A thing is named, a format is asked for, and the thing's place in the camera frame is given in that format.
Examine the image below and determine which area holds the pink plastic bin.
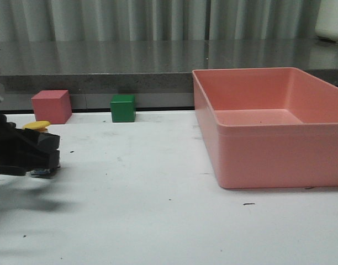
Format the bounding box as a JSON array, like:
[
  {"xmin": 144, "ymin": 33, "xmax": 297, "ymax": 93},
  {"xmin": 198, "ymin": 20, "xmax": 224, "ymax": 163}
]
[{"xmin": 192, "ymin": 67, "xmax": 338, "ymax": 189}]

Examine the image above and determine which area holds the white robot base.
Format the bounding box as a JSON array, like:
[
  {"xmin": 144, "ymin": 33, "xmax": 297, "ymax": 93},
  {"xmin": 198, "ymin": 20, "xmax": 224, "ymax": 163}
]
[{"xmin": 315, "ymin": 0, "xmax": 338, "ymax": 43}]

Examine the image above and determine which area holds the pink cube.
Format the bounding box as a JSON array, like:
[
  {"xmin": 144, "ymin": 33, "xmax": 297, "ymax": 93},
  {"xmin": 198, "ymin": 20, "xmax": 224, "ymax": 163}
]
[{"xmin": 31, "ymin": 90, "xmax": 72, "ymax": 124}]

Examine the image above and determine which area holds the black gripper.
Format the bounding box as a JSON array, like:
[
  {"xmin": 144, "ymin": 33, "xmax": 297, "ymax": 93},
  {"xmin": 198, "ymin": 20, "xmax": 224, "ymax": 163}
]
[{"xmin": 0, "ymin": 114, "xmax": 60, "ymax": 176}]

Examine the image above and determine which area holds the grey stone counter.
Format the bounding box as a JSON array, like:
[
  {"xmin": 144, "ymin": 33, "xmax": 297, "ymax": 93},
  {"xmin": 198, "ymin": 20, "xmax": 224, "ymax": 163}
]
[{"xmin": 0, "ymin": 39, "xmax": 338, "ymax": 113}]

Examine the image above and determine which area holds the grey curtain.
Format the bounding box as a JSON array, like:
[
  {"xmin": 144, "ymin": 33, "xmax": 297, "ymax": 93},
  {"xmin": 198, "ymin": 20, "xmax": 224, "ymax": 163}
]
[{"xmin": 0, "ymin": 1, "xmax": 320, "ymax": 42}]

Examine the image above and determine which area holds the yellow push button switch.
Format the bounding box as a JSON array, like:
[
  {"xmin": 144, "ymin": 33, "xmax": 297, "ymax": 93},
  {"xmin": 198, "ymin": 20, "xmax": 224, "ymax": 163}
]
[{"xmin": 23, "ymin": 120, "xmax": 61, "ymax": 179}]

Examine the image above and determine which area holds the green cube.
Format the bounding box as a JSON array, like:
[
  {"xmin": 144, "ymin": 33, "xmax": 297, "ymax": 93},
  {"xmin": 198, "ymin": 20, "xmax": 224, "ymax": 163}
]
[{"xmin": 110, "ymin": 94, "xmax": 136, "ymax": 123}]

